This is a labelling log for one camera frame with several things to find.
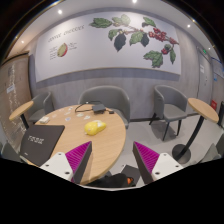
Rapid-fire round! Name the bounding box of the small round table right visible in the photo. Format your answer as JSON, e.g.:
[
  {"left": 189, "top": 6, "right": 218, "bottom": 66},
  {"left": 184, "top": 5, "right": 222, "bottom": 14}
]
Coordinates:
[{"left": 172, "top": 97, "right": 220, "bottom": 162}]

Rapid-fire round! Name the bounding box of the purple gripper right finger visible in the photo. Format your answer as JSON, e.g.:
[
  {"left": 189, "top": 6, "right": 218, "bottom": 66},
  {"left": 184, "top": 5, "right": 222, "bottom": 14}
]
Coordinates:
[{"left": 133, "top": 141, "right": 182, "bottom": 185}]

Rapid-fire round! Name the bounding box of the black power adapter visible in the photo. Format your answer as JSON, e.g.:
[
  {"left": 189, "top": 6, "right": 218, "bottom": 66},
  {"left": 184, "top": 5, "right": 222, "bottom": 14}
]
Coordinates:
[{"left": 92, "top": 104, "right": 106, "bottom": 113}]

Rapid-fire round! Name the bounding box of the yellow computer mouse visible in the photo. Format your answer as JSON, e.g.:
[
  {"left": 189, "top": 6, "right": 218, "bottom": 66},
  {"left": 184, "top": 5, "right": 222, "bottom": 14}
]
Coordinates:
[{"left": 84, "top": 120, "right": 106, "bottom": 136}]

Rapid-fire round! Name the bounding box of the small round table left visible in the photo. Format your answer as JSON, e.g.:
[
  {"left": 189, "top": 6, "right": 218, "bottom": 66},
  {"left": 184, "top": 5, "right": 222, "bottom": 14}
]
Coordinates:
[{"left": 9, "top": 100, "right": 34, "bottom": 129}]

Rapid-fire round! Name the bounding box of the white card box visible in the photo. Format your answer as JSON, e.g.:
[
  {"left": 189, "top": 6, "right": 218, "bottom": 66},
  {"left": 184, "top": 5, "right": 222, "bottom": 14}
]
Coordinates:
[{"left": 40, "top": 116, "right": 50, "bottom": 124}]

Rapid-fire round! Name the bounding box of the small round table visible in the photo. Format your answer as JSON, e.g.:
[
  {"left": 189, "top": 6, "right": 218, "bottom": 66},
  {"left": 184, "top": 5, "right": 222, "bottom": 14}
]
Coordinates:
[
  {"left": 172, "top": 97, "right": 220, "bottom": 162},
  {"left": 9, "top": 100, "right": 34, "bottom": 129}
]

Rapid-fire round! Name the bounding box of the black cable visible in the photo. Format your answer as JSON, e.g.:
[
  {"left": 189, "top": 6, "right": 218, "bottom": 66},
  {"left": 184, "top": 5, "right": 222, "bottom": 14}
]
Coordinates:
[{"left": 74, "top": 101, "right": 115, "bottom": 115}]

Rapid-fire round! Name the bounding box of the round wooden table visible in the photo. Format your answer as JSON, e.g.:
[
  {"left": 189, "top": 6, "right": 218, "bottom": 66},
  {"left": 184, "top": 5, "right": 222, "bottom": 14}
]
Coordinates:
[{"left": 23, "top": 104, "right": 127, "bottom": 186}]

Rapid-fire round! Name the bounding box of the grey armchair right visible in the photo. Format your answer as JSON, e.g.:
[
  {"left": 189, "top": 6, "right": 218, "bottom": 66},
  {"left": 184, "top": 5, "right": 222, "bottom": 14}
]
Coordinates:
[{"left": 150, "top": 85, "right": 187, "bottom": 133}]

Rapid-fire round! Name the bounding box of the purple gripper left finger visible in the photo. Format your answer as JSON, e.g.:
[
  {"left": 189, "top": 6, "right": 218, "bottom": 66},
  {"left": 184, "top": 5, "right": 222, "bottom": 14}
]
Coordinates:
[{"left": 41, "top": 141, "right": 92, "bottom": 184}]

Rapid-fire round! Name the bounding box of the coffee plant wall poster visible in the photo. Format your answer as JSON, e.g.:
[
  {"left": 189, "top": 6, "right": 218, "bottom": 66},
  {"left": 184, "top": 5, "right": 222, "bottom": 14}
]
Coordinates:
[{"left": 35, "top": 12, "right": 181, "bottom": 82}]

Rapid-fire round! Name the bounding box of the black bag with orange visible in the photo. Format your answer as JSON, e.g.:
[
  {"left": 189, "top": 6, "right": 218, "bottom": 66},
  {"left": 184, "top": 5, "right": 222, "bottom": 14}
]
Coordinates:
[{"left": 89, "top": 165, "right": 140, "bottom": 188}]

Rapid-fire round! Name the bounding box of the grey door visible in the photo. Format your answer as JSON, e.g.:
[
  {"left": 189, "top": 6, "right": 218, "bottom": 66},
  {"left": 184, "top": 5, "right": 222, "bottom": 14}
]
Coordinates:
[{"left": 197, "top": 51, "right": 212, "bottom": 104}]

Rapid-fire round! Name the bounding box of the grey armchair left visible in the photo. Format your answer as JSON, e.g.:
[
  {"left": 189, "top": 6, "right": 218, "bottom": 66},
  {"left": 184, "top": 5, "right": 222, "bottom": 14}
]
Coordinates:
[{"left": 28, "top": 92, "right": 54, "bottom": 123}]

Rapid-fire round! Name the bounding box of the grey armchair behind table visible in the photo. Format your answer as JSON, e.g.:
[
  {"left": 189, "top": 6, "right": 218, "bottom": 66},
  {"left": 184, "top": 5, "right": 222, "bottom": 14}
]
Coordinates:
[{"left": 78, "top": 85, "right": 130, "bottom": 127}]

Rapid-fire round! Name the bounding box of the black mouse pad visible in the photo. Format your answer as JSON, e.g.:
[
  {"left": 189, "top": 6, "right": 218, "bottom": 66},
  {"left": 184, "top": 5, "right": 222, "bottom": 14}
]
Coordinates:
[{"left": 20, "top": 125, "right": 65, "bottom": 166}]

